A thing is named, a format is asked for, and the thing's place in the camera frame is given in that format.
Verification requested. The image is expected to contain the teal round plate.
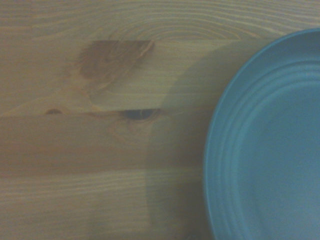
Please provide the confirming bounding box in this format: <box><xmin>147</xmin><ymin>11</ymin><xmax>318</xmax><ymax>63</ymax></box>
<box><xmin>203</xmin><ymin>27</ymin><xmax>320</xmax><ymax>240</ymax></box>

